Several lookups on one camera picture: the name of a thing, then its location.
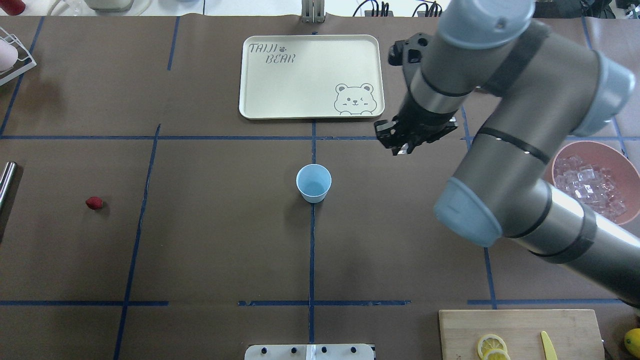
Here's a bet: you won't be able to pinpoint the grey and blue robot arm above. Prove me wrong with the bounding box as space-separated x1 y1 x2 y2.
374 0 640 308

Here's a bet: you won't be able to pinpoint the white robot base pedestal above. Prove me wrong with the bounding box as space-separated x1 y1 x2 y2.
244 342 377 360

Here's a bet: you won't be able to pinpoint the white wire cup rack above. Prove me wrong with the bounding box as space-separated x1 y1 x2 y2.
0 27 38 87

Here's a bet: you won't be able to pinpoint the red strawberry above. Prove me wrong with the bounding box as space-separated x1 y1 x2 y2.
85 196 105 211

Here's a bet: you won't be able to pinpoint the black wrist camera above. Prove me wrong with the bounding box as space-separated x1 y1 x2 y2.
387 32 434 68

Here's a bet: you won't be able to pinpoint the aluminium frame post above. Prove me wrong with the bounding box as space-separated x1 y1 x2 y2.
301 0 326 24

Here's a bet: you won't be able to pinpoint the light blue cup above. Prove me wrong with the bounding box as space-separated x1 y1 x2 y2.
295 164 333 204

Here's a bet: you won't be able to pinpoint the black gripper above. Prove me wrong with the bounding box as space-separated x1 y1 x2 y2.
374 110 458 157

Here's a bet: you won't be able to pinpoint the yellow plastic knife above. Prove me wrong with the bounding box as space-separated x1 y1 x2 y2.
540 330 558 360

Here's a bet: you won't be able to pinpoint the whole yellow lemon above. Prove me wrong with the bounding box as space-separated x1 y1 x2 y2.
622 328 640 359

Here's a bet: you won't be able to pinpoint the steel muddler with black tip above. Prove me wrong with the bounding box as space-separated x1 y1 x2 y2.
0 161 18 211

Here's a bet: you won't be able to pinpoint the wooden cutting board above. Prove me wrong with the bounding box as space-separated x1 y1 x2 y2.
438 309 605 360

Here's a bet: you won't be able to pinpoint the pile of clear ice cubes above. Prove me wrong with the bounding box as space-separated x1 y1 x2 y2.
552 155 629 221

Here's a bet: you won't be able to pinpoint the pink bowl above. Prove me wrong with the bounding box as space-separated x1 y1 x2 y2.
543 140 640 225

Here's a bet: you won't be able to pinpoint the cream bear tray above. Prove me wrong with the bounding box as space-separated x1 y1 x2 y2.
238 34 386 120

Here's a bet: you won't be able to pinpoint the red bottle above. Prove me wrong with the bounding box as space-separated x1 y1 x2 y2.
0 0 26 16

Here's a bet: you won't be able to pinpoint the lemon slices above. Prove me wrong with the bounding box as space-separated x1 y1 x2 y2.
476 333 511 360

